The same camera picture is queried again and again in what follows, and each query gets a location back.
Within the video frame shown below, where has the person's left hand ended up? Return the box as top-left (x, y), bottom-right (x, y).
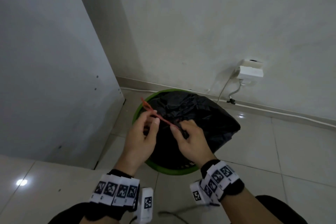
top-left (113, 110), bottom-right (161, 177)

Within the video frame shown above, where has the person's right hand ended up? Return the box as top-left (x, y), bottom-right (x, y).
top-left (170, 119), bottom-right (217, 169)

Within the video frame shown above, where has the black garbage bag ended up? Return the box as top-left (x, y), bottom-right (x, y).
top-left (143, 91), bottom-right (241, 172)

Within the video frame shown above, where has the red bag tie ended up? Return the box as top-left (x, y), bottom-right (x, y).
top-left (141, 97), bottom-right (182, 129)

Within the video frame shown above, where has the green perforated waste basket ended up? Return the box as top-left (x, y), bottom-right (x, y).
top-left (132, 89), bottom-right (201, 176)

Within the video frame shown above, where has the person's right forearm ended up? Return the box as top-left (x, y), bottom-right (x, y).
top-left (220, 187), bottom-right (287, 224)

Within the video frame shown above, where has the right wrist marker band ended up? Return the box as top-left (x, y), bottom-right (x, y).
top-left (199, 159), bottom-right (245, 203)

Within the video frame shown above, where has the white stained desk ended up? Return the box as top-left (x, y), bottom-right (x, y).
top-left (0, 0), bottom-right (126, 170)

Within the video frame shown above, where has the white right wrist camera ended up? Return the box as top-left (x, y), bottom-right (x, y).
top-left (189, 181), bottom-right (207, 203)

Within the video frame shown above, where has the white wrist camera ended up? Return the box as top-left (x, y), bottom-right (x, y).
top-left (189, 181), bottom-right (207, 203)
top-left (134, 187), bottom-right (154, 224)

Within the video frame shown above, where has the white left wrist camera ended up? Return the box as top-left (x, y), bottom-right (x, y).
top-left (134, 187), bottom-right (154, 224)

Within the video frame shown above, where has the white cable black plug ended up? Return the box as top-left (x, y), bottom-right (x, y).
top-left (227, 84), bottom-right (243, 105)

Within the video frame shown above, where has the grey socket cable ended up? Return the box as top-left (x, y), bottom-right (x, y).
top-left (216, 70), bottom-right (238, 103)

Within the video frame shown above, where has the white wall socket adapter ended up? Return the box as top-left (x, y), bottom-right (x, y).
top-left (234, 59), bottom-right (264, 87)

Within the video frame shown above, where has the white cable along wall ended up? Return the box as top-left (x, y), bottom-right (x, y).
top-left (119, 87), bottom-right (336, 128)

